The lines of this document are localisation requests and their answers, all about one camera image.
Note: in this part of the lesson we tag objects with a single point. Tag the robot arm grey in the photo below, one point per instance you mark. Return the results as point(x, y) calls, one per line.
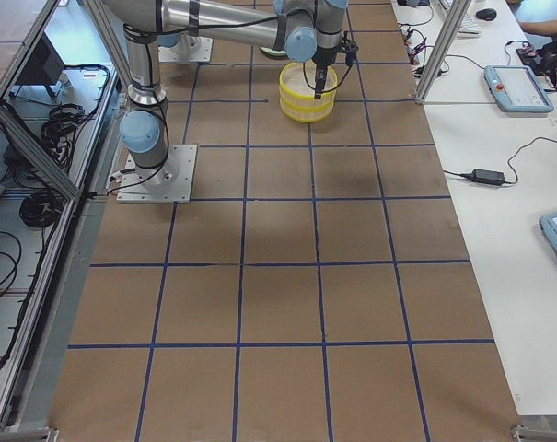
point(326, 18)
point(144, 128)

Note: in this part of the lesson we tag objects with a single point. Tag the cable tray with cables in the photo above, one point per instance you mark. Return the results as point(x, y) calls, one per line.
point(55, 96)

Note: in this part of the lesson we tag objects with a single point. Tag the black power brick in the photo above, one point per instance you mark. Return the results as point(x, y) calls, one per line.
point(485, 176)

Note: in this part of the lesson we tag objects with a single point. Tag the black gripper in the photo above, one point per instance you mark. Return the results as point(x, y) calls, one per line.
point(323, 57)

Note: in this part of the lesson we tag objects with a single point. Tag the aluminium frame post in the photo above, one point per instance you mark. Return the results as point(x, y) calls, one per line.
point(444, 39)

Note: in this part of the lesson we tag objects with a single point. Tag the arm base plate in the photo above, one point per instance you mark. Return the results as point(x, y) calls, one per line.
point(172, 184)
point(184, 49)

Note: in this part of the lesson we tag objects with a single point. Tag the black computer mouse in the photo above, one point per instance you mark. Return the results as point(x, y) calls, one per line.
point(486, 14)

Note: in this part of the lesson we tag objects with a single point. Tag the light green plate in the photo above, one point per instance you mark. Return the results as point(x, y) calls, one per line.
point(273, 54)

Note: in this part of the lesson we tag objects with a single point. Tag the yellow steamer layer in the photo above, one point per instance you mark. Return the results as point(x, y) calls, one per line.
point(297, 84)
point(304, 113)

